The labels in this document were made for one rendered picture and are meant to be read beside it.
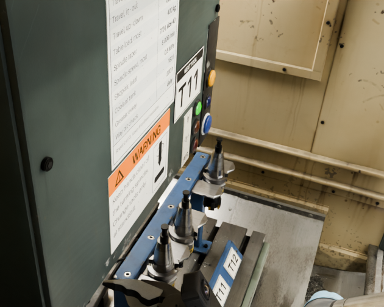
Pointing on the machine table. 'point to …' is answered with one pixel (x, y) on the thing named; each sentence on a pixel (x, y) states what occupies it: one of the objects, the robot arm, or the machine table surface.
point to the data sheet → (139, 67)
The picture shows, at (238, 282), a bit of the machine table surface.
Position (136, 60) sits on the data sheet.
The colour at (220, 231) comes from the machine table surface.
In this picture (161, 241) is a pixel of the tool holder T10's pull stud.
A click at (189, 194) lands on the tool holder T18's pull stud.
